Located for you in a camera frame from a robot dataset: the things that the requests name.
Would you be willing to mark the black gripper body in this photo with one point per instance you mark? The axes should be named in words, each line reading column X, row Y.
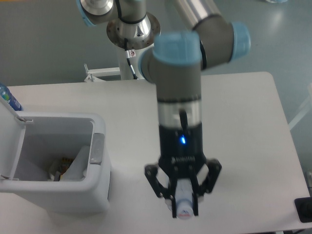
column 180, row 149

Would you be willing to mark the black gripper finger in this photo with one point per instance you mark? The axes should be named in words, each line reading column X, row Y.
column 214, row 169
column 151, row 171

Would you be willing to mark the clear crushed plastic bottle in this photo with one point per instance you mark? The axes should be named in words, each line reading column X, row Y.
column 184, row 199

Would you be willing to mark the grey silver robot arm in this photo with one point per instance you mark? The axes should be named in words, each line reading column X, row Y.
column 173, row 62

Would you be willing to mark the colourful trash in can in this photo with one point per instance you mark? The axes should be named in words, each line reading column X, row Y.
column 58, row 168

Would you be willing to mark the white plastic trash can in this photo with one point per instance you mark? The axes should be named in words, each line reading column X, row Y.
column 31, row 141

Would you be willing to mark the black device at edge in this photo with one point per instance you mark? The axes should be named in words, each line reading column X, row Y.
column 304, row 209

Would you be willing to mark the blue labelled bottle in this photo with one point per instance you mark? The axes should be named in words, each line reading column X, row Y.
column 9, row 98

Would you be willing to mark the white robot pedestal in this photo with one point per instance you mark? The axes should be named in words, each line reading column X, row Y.
column 131, row 41

